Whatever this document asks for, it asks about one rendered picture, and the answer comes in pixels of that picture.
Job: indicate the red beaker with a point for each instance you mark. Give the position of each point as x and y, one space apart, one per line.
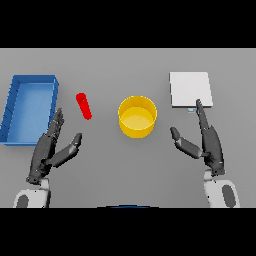
84 106

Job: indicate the blue tray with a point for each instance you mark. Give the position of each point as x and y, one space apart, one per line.
28 110

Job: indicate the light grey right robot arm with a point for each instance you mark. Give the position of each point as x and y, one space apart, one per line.
220 193

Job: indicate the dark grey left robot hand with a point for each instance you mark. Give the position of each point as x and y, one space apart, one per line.
45 151

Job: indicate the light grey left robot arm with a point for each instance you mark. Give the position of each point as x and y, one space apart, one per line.
33 196

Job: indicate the yellow bowl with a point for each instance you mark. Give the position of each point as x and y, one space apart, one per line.
137 117

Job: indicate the pale square measuring scale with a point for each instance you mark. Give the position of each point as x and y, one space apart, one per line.
190 90

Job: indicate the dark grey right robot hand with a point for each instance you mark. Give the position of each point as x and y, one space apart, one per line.
210 143

